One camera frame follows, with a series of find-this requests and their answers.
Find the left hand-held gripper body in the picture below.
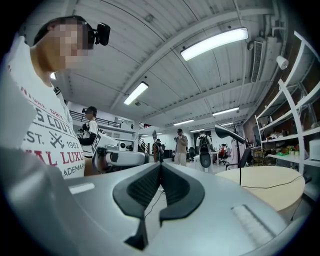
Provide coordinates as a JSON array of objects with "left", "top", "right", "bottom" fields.
[{"left": 91, "top": 131, "right": 128, "bottom": 174}]

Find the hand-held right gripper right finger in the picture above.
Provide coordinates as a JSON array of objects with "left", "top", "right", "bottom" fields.
[{"left": 147, "top": 162, "right": 288, "bottom": 256}]

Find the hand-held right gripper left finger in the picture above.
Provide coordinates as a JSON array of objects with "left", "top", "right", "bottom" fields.
[{"left": 59, "top": 162, "right": 161, "bottom": 256}]

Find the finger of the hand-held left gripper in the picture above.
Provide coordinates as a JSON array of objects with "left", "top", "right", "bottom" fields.
[{"left": 117, "top": 150, "right": 151, "bottom": 167}]

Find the black desk lamp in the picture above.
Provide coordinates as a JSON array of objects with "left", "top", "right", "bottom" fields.
[{"left": 214, "top": 123, "right": 247, "bottom": 187}]

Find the person's left forearm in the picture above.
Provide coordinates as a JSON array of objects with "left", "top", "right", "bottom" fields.
[{"left": 84, "top": 161, "right": 101, "bottom": 177}]

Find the black stair railing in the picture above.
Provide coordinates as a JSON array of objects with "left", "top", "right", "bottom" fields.
[{"left": 68, "top": 109, "right": 151, "bottom": 153}]

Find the person's white printed shirt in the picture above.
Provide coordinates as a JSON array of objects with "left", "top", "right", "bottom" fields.
[{"left": 6, "top": 36, "right": 87, "bottom": 180}]

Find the black high-back office chair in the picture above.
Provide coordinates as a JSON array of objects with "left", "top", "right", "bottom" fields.
[{"left": 225, "top": 148, "right": 252, "bottom": 171}]

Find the pink garment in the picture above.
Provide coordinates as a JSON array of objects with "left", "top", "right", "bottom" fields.
[{"left": 230, "top": 139, "right": 239, "bottom": 163}]

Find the wooden slatted cart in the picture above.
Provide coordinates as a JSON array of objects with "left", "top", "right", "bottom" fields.
[{"left": 252, "top": 147, "right": 266, "bottom": 166}]

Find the black coat rack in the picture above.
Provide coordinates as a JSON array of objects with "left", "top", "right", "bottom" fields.
[{"left": 228, "top": 123, "right": 241, "bottom": 166}]

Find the person's head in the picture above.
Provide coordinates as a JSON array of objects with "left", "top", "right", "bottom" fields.
[{"left": 31, "top": 16, "right": 95, "bottom": 87}]

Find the white metal shelving rack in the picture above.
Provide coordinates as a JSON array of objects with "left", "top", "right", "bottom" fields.
[{"left": 254, "top": 31, "right": 320, "bottom": 176}]

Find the white ceiling air vent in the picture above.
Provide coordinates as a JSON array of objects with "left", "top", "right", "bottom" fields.
[{"left": 250, "top": 40, "right": 264, "bottom": 84}]

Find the thin black cable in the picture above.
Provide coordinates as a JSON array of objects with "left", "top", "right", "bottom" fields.
[{"left": 241, "top": 174, "right": 306, "bottom": 222}]

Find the round beige pedestal table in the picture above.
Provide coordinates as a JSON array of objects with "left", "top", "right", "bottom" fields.
[{"left": 214, "top": 166, "right": 306, "bottom": 213}]

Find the black oval seat ring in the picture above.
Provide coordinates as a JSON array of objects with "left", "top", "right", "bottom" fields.
[{"left": 199, "top": 151, "right": 214, "bottom": 169}]

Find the black head-mounted camera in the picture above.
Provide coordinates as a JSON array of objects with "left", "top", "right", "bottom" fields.
[{"left": 91, "top": 22, "right": 112, "bottom": 47}]

